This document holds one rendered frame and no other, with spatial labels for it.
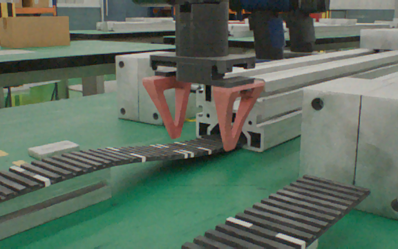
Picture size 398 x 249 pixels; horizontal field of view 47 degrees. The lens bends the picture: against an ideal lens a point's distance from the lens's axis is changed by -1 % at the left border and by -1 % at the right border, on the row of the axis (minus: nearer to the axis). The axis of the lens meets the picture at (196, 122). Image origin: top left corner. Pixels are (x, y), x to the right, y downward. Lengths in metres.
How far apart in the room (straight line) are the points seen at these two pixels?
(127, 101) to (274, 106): 0.25
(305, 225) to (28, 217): 0.20
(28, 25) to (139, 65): 1.82
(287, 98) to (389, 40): 0.52
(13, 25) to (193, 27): 2.00
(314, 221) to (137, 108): 0.44
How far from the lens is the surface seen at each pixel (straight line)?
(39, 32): 2.48
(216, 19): 0.48
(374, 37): 1.07
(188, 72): 0.47
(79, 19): 12.52
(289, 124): 0.58
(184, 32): 0.48
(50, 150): 0.54
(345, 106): 0.38
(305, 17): 1.13
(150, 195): 0.41
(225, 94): 0.45
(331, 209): 0.31
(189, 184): 0.44
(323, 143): 0.40
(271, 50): 0.93
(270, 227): 0.28
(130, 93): 0.69
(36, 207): 0.37
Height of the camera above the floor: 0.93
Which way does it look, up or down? 13 degrees down
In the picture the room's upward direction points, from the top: straight up
